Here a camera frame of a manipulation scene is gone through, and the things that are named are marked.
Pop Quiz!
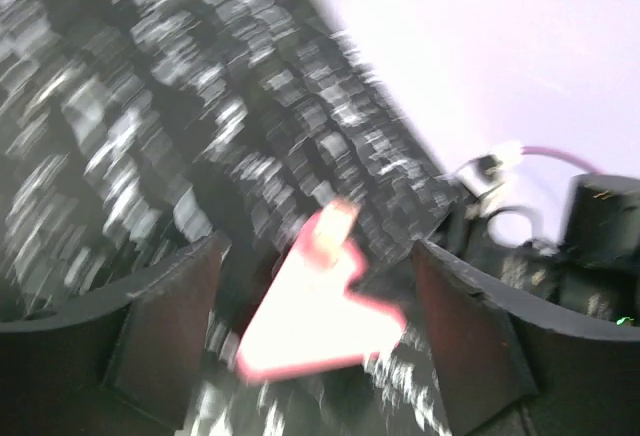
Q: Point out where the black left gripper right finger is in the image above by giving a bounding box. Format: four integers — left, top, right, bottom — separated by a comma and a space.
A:
411, 240, 639, 435

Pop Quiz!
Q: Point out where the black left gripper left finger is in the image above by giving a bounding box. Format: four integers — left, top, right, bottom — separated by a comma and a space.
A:
1, 233, 229, 435

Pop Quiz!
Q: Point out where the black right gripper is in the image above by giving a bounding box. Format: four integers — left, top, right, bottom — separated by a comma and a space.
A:
444, 203, 639, 326

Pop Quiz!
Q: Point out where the pink triangular socket base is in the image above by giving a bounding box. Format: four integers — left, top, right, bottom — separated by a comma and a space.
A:
235, 227, 406, 383

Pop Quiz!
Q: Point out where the beige plug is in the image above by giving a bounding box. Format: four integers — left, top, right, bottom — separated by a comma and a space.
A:
311, 198, 360, 261

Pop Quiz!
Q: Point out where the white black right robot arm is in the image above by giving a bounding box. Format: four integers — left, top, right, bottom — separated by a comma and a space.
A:
443, 173, 639, 326

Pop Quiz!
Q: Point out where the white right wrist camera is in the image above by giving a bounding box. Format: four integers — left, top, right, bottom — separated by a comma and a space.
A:
453, 141, 523, 216

